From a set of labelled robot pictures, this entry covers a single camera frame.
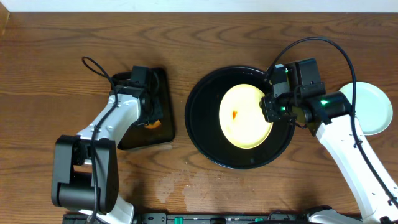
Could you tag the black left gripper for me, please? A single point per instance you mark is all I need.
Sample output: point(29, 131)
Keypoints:
point(154, 109)

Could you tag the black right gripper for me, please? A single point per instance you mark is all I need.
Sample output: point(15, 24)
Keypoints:
point(267, 104)

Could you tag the orange green sponge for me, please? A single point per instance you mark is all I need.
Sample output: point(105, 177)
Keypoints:
point(153, 125)

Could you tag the yellow plate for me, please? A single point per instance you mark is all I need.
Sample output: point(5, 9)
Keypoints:
point(241, 119)

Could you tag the light green plate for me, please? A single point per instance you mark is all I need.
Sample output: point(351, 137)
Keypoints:
point(373, 109)

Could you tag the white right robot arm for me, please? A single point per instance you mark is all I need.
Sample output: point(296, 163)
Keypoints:
point(298, 95)

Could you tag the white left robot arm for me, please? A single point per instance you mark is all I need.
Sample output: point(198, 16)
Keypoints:
point(85, 168)

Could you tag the black rectangular water tray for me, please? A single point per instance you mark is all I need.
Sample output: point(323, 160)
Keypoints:
point(164, 130)

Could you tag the black round tray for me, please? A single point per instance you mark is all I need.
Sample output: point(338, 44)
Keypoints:
point(203, 124)

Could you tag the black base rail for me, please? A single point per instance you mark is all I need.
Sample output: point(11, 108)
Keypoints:
point(163, 218)

